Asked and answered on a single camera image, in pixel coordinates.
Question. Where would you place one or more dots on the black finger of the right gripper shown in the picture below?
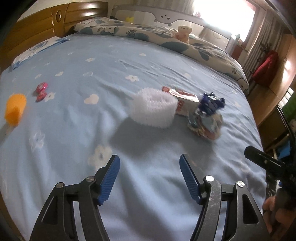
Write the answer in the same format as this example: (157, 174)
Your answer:
(263, 160)

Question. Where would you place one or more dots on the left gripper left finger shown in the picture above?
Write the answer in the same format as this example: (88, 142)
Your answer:
(105, 178)

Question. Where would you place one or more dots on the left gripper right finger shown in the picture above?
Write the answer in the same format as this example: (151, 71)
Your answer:
(195, 188)

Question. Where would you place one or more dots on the colourful wrapper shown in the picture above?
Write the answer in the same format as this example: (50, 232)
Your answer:
(206, 126)

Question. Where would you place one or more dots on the blue snack bag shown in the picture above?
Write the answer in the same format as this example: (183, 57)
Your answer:
(210, 104)

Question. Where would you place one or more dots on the white foam fruit net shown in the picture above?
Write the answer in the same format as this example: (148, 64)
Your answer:
(153, 107)

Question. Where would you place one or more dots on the person right hand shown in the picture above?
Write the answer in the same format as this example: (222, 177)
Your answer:
(283, 216)

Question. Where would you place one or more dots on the wooden wardrobe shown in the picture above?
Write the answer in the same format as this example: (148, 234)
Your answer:
(263, 100)

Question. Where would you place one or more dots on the blue floral bed sheet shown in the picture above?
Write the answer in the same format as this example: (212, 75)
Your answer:
(85, 118)

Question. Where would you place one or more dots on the red white milk carton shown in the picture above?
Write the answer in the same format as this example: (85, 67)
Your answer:
(187, 102)

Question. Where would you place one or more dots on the red jacket hanging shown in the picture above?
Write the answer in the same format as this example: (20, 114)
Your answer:
(266, 72)

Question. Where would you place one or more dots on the pink candy wrapper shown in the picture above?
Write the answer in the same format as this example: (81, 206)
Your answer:
(41, 91)

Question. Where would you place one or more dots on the small orange cup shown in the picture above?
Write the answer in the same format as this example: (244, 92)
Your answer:
(15, 107)

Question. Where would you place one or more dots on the grey striped curtain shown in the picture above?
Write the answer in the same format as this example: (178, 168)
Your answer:
(268, 38)

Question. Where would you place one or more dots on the floral blue white duvet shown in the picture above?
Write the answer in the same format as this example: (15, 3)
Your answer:
(197, 49)

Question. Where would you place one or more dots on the white blue pillow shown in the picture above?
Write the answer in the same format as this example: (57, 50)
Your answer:
(53, 41)

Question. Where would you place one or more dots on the pink teddy bear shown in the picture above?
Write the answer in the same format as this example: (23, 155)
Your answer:
(183, 34)

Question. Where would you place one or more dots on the yellow toy behind duvet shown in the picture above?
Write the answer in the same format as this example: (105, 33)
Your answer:
(129, 19)

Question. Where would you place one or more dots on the wooden headboard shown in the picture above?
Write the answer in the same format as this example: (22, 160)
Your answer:
(56, 21)

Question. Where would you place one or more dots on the grey bed guard rail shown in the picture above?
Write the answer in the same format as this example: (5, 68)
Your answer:
(168, 17)

